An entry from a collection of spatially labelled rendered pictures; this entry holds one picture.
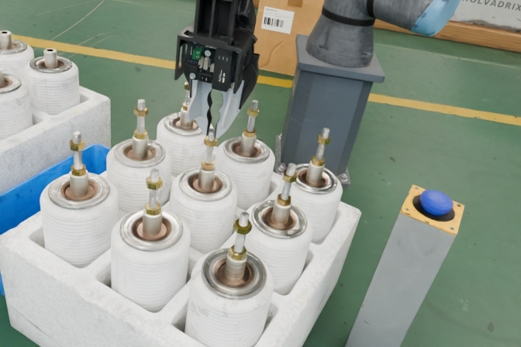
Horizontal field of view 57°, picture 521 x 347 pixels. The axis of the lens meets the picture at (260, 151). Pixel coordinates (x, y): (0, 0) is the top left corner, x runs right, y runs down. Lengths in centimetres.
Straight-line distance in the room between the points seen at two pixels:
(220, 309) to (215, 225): 17
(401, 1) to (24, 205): 77
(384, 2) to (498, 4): 179
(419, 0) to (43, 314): 79
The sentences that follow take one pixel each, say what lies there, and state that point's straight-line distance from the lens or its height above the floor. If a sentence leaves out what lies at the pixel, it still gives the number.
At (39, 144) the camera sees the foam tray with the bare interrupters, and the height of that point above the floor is 16.
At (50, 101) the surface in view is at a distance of 99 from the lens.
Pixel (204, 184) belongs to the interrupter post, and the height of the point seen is 26.
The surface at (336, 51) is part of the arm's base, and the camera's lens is 104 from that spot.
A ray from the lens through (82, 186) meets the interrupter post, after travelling 65.
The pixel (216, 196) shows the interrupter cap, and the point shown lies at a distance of 66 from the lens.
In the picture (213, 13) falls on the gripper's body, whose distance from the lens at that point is 50.
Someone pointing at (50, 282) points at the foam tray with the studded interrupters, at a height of 16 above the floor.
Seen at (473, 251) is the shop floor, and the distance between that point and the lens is 116.
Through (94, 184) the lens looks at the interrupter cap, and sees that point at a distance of 67.
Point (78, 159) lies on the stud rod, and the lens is 63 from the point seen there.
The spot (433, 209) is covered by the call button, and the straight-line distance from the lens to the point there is 63.
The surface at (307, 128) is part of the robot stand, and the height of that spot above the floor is 14.
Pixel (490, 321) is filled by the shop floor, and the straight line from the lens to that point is 103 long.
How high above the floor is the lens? 66
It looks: 32 degrees down
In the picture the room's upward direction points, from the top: 11 degrees clockwise
